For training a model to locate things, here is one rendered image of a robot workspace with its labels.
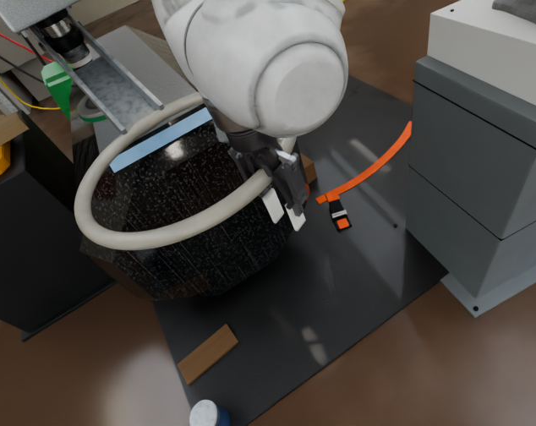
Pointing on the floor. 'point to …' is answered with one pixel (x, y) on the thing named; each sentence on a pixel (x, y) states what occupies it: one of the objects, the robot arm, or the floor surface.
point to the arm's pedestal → (479, 184)
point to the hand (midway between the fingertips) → (284, 210)
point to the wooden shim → (207, 354)
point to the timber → (309, 168)
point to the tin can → (209, 414)
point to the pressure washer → (56, 82)
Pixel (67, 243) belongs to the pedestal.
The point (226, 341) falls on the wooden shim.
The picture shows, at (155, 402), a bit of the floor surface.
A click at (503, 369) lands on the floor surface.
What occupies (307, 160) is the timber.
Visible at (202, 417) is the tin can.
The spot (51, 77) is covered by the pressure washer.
